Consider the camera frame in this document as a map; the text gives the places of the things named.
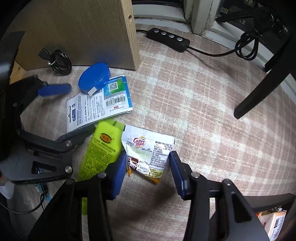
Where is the coffee mate sachet pack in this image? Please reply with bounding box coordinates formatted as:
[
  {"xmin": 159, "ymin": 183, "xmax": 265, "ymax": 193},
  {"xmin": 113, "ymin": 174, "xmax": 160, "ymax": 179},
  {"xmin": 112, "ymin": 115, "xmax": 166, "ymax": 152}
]
[{"xmin": 121, "ymin": 125, "xmax": 175, "ymax": 184}]

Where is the blue round lid container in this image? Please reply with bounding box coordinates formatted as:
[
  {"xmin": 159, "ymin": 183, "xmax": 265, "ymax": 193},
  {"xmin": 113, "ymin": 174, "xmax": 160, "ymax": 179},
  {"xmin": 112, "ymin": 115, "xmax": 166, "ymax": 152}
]
[{"xmin": 78, "ymin": 63, "xmax": 110, "ymax": 95}]

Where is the orange white carton box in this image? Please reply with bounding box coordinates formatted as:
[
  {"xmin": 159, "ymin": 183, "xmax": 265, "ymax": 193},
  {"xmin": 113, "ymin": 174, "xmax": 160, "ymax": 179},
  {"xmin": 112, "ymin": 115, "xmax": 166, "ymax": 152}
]
[{"xmin": 264, "ymin": 211, "xmax": 286, "ymax": 241}]

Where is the black usb cable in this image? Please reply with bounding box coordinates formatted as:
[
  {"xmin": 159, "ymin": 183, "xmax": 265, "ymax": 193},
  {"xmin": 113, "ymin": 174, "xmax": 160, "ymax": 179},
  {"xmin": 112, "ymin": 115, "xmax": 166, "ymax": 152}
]
[{"xmin": 38, "ymin": 48, "xmax": 73, "ymax": 76}]

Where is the black storage box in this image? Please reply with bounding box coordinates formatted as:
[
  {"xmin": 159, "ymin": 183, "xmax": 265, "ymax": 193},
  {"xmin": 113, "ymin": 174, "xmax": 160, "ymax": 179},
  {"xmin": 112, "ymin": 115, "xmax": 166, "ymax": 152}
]
[{"xmin": 245, "ymin": 193, "xmax": 295, "ymax": 240}]

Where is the wooden board panel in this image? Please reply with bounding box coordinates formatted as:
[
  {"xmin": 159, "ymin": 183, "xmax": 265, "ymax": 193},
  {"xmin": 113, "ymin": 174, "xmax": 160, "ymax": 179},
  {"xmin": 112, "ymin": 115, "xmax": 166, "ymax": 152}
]
[{"xmin": 7, "ymin": 1, "xmax": 140, "ymax": 70}]

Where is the white blue card package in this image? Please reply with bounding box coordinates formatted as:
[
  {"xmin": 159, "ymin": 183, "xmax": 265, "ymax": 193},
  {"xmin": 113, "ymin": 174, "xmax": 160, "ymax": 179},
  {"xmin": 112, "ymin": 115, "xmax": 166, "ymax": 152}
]
[{"xmin": 66, "ymin": 75, "xmax": 133, "ymax": 133}]

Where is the yellow green packet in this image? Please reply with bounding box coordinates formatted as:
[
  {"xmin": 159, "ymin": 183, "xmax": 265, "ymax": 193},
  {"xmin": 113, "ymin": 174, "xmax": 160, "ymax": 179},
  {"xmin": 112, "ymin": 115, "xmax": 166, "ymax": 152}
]
[{"xmin": 77, "ymin": 117, "xmax": 125, "ymax": 216}]

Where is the black power strip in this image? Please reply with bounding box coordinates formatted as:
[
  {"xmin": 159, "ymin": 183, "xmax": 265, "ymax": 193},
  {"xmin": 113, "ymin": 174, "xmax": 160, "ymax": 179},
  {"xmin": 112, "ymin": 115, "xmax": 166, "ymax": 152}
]
[{"xmin": 146, "ymin": 28, "xmax": 190, "ymax": 53}]

